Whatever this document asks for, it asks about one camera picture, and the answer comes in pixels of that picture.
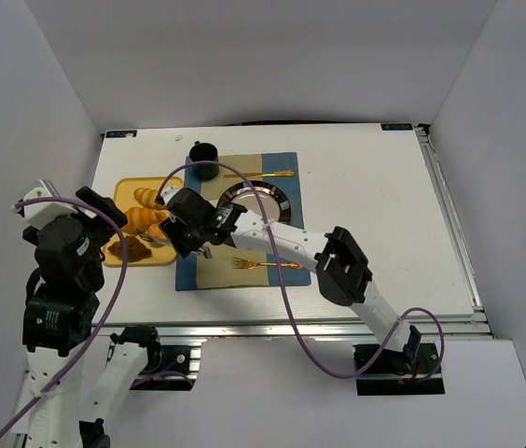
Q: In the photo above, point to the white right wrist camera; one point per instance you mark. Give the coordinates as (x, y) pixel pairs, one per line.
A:
(167, 194)

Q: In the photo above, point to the blue label sticker right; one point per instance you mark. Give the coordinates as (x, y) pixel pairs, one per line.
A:
(397, 127)

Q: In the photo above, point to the gold fork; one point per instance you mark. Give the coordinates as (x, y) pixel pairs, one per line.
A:
(248, 264)

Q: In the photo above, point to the small round bread bun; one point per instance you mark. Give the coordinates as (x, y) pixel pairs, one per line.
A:
(156, 234)

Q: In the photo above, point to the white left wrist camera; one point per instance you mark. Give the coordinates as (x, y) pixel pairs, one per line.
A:
(36, 206)

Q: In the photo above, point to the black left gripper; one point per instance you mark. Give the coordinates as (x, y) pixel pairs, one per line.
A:
(105, 211)

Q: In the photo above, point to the silver metal tongs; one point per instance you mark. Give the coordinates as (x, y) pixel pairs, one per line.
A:
(204, 251)

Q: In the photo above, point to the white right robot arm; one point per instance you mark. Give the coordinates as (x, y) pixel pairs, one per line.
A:
(340, 266)

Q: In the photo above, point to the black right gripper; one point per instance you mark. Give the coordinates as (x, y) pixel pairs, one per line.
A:
(179, 224)

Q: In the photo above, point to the blue beige checkered placemat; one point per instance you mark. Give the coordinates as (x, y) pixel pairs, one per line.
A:
(196, 273)

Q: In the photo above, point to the gold butter knife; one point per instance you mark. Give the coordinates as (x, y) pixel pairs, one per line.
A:
(282, 173)

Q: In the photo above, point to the golden croissant bread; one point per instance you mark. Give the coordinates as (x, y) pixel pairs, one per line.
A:
(142, 218)

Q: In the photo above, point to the dark rimmed ceramic plate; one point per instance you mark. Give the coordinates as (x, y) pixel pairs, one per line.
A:
(276, 204)

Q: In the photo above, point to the yellow plastic tray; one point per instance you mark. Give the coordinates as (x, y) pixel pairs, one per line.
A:
(124, 199)

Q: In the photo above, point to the blue label sticker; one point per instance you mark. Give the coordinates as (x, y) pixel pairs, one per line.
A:
(120, 134)
(397, 127)

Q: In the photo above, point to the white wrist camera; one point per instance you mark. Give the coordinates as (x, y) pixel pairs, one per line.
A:
(167, 194)
(36, 206)

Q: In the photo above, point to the dark green mug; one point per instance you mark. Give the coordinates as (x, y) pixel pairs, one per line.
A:
(204, 157)

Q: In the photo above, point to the long striped bread roll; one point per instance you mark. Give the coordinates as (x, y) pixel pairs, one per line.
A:
(148, 198)

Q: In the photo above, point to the blue label sticker left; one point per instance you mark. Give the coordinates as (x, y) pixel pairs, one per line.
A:
(120, 134)

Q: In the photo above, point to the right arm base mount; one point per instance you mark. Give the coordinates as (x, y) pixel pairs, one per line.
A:
(391, 376)

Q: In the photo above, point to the chocolate brown croissant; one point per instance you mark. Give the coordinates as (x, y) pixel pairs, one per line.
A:
(136, 250)

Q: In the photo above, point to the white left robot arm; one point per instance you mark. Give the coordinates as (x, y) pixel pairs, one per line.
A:
(61, 301)

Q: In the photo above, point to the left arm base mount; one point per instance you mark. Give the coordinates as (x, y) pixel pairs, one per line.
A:
(167, 367)

